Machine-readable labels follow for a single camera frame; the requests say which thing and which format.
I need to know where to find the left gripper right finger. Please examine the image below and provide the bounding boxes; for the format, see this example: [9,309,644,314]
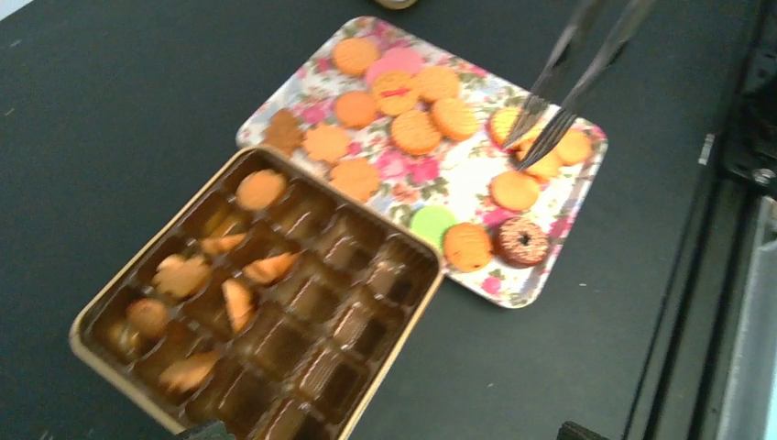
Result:
[556,421,608,440]

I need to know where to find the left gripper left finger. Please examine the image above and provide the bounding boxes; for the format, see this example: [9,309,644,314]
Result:
[175,421,236,440]

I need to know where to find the gold cookie tin with tray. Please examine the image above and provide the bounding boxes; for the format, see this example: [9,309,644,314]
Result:
[70,148,443,439]

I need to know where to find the green macaron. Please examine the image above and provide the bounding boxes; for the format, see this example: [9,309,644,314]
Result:
[410,205,457,250]

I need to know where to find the white and metal tongs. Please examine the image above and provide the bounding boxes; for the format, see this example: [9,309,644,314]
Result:
[502,0,657,172]

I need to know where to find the chocolate donut cookie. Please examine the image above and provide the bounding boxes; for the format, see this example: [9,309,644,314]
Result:
[494,216,550,267]

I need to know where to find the floral serving tray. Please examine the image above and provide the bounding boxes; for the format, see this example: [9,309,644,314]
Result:
[236,16,607,309]

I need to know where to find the brown bear cookie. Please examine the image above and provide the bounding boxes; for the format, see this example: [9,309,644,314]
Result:
[263,108,304,157]

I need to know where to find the pink round cookie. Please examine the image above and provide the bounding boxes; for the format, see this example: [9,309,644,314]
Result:
[364,48,424,86]

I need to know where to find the silver tin lid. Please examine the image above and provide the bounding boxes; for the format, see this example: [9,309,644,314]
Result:
[375,0,418,10]

